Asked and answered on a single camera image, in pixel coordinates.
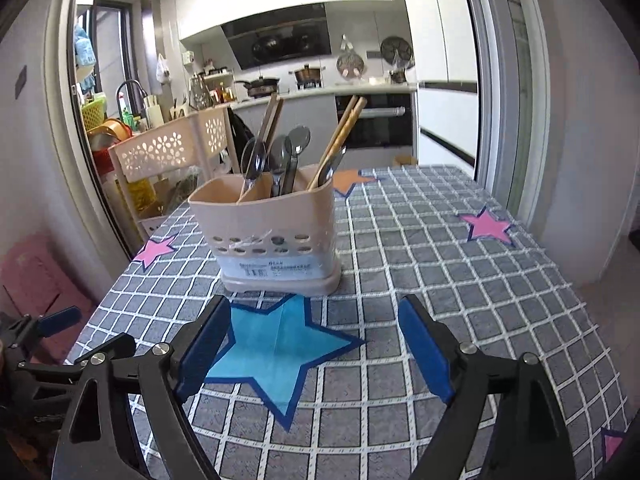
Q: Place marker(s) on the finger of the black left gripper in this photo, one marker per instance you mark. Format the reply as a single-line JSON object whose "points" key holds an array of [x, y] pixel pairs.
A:
{"points": [[55, 323]]}

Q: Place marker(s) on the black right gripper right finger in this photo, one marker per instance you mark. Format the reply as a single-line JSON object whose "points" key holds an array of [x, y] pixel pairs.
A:
{"points": [[529, 440]]}

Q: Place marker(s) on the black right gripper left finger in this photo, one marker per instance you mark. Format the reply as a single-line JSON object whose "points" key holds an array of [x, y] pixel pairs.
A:
{"points": [[165, 376]]}

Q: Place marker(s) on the beige plastic utensil holder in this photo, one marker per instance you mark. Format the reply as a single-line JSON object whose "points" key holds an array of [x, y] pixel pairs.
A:
{"points": [[271, 244]]}

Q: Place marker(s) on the smoky transparent plastic spoon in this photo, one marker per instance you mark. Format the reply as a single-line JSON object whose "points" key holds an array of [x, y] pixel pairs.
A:
{"points": [[299, 138]]}

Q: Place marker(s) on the light wooden chopstick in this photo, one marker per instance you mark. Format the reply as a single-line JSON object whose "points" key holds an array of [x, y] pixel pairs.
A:
{"points": [[271, 107]]}

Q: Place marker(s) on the plain wooden chopstick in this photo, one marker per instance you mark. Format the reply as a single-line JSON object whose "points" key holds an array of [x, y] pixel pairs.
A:
{"points": [[361, 104]]}

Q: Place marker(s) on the patterned bamboo chopstick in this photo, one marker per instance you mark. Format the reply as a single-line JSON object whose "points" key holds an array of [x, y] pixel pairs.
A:
{"points": [[329, 148]]}

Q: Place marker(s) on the black kitchen faucet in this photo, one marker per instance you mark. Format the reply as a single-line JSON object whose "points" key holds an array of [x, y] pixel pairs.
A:
{"points": [[130, 95]]}

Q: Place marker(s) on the pink chair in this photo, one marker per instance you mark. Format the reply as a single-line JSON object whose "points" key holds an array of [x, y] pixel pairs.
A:
{"points": [[38, 286]]}

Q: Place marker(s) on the pink star sticker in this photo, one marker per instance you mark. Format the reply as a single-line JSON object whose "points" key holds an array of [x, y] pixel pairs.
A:
{"points": [[610, 442], [154, 249], [487, 226]]}

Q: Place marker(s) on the blue star sticker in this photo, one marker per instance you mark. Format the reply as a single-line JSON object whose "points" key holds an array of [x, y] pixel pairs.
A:
{"points": [[272, 350]]}

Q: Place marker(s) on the green plastic basket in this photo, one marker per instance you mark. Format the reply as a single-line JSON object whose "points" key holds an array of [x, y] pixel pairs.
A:
{"points": [[93, 111]]}

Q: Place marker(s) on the beige plastic storage rack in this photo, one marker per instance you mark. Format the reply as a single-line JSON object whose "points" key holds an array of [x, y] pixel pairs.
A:
{"points": [[202, 139]]}

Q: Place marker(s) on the cardboard box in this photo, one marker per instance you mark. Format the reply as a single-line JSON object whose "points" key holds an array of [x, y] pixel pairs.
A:
{"points": [[404, 160]]}

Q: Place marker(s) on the orange star sticker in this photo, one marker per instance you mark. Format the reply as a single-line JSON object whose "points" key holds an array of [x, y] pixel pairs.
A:
{"points": [[344, 181]]}

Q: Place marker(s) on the black frying pan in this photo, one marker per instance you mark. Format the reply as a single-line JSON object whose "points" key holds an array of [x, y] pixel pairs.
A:
{"points": [[257, 88]]}

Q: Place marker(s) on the black built-in oven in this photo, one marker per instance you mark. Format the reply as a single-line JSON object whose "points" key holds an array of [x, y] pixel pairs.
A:
{"points": [[385, 122]]}

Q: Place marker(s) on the brown cooking pot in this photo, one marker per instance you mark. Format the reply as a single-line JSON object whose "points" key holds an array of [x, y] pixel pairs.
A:
{"points": [[308, 77]]}

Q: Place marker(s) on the black range hood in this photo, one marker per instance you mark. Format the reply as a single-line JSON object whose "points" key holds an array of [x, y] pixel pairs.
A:
{"points": [[279, 35]]}

